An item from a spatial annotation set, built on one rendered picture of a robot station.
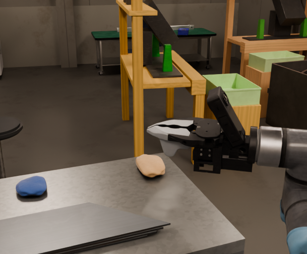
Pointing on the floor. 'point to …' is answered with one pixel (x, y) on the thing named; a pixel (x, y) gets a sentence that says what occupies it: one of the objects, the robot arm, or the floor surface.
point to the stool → (11, 128)
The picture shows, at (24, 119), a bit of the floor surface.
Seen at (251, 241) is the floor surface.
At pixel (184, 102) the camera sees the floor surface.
